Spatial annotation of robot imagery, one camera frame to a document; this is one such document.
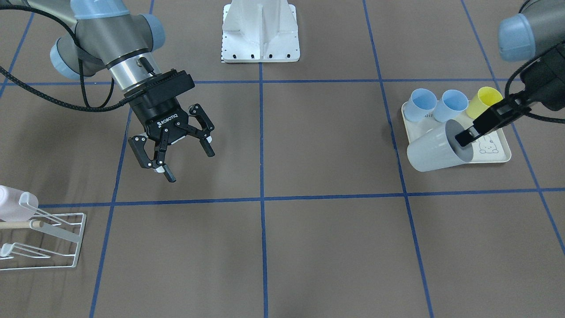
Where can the white camera mast base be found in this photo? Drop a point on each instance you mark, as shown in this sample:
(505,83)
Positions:
(260,31)

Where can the grey plastic cup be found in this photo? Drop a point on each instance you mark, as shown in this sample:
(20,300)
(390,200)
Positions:
(438,149)

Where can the yellow plastic cup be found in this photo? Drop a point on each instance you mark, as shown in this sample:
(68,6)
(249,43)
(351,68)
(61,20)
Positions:
(482,100)

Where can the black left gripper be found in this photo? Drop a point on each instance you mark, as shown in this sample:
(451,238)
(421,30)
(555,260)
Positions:
(548,90)

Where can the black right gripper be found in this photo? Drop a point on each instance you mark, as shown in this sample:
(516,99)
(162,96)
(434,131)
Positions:
(160,114)

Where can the blue plastic cup near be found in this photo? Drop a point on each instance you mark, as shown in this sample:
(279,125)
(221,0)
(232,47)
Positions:
(450,105)

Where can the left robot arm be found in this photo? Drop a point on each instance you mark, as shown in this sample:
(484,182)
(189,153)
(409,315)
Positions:
(535,35)

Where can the blue plastic cup far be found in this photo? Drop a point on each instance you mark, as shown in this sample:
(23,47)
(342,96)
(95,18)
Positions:
(421,103)

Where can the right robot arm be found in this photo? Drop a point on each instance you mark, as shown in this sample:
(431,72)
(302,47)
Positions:
(104,35)

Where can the pink plastic cup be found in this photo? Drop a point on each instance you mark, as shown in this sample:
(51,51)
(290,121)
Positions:
(10,208)

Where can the white wire cup rack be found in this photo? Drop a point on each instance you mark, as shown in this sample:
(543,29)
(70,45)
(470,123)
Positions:
(45,241)

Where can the blue plastic cup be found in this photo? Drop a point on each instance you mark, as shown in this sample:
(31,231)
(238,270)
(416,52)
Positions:
(421,103)
(450,105)

